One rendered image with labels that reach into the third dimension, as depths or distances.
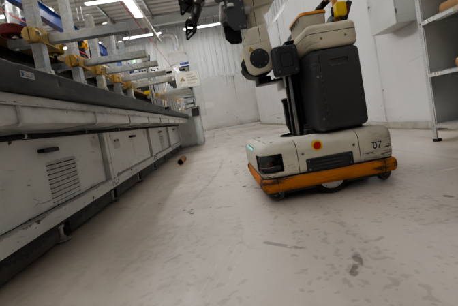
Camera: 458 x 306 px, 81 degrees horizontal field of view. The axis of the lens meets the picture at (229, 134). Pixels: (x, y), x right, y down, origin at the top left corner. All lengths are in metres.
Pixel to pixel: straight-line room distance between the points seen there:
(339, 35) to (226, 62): 11.09
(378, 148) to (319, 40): 0.59
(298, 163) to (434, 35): 1.66
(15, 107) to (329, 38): 1.28
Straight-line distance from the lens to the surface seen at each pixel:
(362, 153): 1.42
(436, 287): 0.79
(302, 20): 1.60
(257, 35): 1.52
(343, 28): 1.48
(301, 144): 1.30
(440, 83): 2.59
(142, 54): 1.36
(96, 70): 1.61
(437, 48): 2.61
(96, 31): 1.16
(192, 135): 5.94
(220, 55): 12.48
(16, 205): 1.34
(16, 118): 1.02
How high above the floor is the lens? 0.43
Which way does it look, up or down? 3 degrees down
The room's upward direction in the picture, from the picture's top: 10 degrees counter-clockwise
